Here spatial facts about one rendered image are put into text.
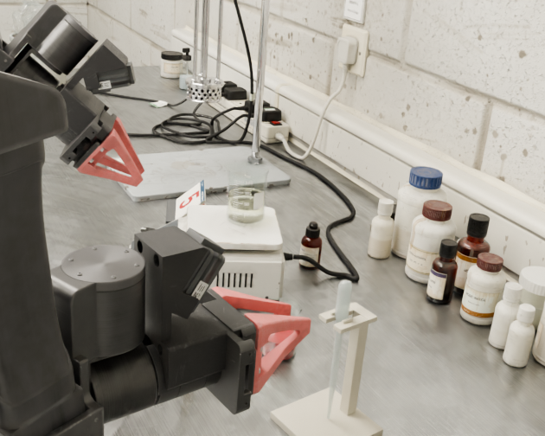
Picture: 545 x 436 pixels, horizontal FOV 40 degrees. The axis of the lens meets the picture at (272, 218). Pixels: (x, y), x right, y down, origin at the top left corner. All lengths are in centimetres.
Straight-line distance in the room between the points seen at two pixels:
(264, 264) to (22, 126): 57
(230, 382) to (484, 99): 73
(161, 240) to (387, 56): 89
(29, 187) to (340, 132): 104
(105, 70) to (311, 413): 47
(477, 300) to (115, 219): 56
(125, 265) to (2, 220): 12
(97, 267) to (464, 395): 47
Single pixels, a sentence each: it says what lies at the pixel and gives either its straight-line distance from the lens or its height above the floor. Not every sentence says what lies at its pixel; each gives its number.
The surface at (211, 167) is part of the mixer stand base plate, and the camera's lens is 138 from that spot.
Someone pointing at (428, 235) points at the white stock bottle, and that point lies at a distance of 102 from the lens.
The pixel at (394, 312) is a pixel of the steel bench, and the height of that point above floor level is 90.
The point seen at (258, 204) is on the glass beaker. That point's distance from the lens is 94.
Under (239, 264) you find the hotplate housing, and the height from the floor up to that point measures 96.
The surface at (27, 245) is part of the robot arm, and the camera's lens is 44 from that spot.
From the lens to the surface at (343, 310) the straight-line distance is 68.
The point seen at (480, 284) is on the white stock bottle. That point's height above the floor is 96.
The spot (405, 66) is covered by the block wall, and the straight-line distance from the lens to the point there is 133.
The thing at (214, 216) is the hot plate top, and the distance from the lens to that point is 97.
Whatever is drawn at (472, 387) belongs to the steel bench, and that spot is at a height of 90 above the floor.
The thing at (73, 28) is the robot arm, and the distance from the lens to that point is 94.
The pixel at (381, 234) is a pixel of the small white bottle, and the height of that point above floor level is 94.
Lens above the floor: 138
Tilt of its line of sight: 24 degrees down
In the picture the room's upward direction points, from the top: 5 degrees clockwise
